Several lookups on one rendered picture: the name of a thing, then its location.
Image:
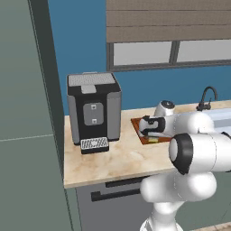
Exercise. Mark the brown window blind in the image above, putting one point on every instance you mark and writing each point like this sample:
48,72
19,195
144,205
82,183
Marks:
168,21

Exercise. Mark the green base cupboard door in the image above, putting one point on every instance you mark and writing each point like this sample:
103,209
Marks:
222,195

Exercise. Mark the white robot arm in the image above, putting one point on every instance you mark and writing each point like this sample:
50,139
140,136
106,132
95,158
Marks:
195,147

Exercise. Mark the grey dishwasher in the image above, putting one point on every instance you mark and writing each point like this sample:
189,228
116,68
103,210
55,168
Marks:
114,213

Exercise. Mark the black and grey coffee machine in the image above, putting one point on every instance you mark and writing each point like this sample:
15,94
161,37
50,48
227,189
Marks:
93,114

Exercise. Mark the black tap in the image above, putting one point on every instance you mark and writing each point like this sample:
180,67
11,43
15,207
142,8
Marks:
207,96

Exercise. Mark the brown cutting board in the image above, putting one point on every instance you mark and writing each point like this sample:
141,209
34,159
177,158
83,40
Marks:
136,124

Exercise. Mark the grey framed window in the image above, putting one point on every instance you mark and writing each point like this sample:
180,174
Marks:
144,54

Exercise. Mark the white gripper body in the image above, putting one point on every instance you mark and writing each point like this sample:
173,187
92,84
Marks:
150,123

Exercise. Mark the tall green cabinet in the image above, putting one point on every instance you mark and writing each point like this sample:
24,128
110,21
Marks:
27,120

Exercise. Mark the pale steel sink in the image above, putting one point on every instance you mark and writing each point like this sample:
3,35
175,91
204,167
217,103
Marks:
222,115

